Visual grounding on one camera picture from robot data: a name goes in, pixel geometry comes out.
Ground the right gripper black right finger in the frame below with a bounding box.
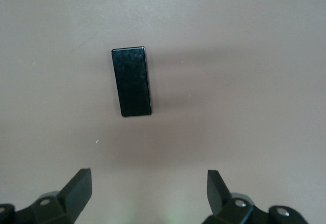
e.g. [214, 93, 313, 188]
[203, 170, 309, 224]

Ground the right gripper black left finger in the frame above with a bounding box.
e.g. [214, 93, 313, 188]
[0, 167, 92, 224]

